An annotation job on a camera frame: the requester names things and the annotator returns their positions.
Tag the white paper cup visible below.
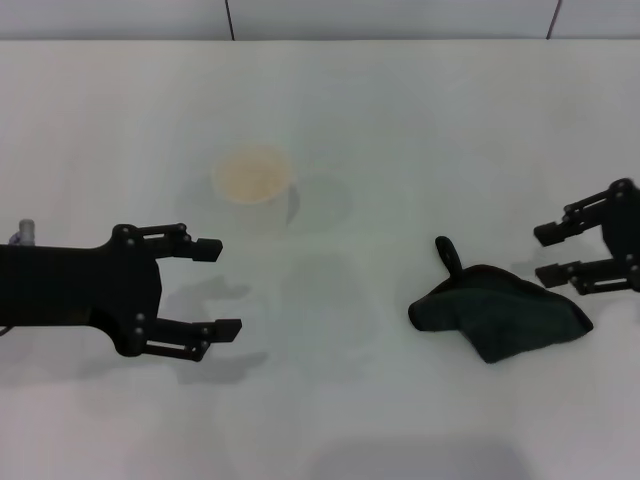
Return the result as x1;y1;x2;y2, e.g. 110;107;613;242
212;144;301;236

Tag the metal left gripper cable connector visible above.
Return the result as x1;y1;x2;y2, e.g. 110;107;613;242
10;218;39;247

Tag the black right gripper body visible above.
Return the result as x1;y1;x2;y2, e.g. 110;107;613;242
599;177;640;294

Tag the dark blue rag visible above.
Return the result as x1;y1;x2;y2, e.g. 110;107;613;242
407;235;595;365

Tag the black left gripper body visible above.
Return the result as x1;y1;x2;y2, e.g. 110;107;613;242
0;224;164;359

